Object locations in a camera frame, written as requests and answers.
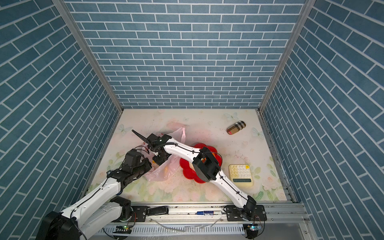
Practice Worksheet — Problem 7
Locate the pink plastic bag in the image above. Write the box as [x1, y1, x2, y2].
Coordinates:
[144, 126, 186, 182]

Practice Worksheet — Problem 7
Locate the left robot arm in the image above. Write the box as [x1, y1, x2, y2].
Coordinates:
[36, 158, 152, 240]

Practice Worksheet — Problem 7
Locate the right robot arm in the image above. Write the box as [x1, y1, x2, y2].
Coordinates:
[141, 134, 267, 222]

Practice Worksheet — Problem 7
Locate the red flower-shaped bowl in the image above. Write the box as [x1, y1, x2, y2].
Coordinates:
[180, 143, 223, 184]

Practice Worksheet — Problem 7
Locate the blue pen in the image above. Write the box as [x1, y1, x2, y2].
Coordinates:
[196, 211, 215, 216]

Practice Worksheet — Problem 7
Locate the plaid glasses case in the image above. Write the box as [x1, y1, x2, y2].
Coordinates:
[226, 121, 246, 135]

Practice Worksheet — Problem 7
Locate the yellow calculator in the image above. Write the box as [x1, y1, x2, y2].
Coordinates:
[229, 164, 254, 188]

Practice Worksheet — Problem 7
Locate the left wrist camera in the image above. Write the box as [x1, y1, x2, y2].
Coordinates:
[120, 149, 144, 173]

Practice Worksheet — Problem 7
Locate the aluminium front rail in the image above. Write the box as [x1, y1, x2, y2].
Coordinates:
[52, 201, 319, 240]

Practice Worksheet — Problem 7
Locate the aluminium left corner post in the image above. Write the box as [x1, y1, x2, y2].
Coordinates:
[52, 0, 124, 114]

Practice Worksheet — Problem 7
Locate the aluminium corner post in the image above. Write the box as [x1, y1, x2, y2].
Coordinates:
[259, 0, 316, 113]
[52, 0, 124, 114]

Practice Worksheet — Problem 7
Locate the aluminium right corner post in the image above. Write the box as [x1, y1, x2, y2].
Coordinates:
[259, 0, 316, 113]

